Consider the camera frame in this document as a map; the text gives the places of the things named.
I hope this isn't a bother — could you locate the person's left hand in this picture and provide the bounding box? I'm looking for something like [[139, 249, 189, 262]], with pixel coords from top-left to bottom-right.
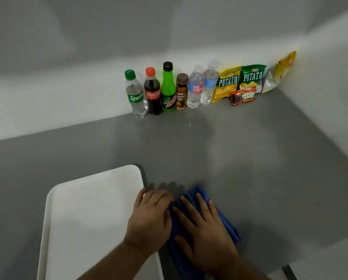
[[124, 188, 175, 259]]

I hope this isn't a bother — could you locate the person's right hand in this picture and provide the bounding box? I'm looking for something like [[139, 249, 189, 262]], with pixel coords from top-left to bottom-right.
[[172, 193, 240, 274]]

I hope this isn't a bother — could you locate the blue cloth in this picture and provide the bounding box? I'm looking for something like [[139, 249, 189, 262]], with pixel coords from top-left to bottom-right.
[[166, 185, 242, 280]]

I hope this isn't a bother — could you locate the person's right forearm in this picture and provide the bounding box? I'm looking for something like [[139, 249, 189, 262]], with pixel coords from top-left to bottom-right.
[[211, 254, 271, 280]]

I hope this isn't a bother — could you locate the person's left forearm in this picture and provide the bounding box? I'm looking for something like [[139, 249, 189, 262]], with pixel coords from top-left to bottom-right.
[[77, 241, 152, 280]]

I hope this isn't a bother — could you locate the white plastic tray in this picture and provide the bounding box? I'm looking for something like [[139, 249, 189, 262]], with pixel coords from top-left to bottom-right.
[[36, 164, 165, 280]]

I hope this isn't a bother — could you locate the clear soda bottle green cap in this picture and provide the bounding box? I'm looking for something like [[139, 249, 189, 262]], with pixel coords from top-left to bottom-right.
[[124, 69, 148, 118]]

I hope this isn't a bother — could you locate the dark cola bottle red cap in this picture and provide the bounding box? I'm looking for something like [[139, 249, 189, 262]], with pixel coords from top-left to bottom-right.
[[144, 67, 163, 116]]

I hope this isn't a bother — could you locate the brown coffee drink bottle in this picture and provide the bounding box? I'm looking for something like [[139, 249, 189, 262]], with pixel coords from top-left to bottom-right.
[[175, 73, 189, 110]]

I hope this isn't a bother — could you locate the green soda bottle black cap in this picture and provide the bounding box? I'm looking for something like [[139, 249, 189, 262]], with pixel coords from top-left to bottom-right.
[[161, 61, 177, 113]]

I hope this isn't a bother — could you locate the water bottle pink label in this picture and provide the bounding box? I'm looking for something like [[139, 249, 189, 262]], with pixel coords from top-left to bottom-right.
[[187, 65, 205, 109]]

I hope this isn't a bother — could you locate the red snack bar packet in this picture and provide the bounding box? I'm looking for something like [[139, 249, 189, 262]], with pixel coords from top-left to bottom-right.
[[230, 87, 257, 106]]

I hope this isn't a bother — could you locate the water bottle blue label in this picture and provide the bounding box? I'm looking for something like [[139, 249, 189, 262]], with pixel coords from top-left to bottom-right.
[[200, 59, 220, 105]]

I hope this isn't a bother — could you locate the yellow potato chip bag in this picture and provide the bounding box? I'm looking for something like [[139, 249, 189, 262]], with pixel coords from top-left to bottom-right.
[[211, 66, 243, 104]]

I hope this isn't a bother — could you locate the green potato chip bag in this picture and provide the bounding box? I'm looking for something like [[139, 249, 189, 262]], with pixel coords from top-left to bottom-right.
[[238, 64, 267, 94]]

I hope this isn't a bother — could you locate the yellow and white snack bag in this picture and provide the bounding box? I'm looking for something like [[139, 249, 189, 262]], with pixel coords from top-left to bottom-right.
[[261, 51, 297, 94]]

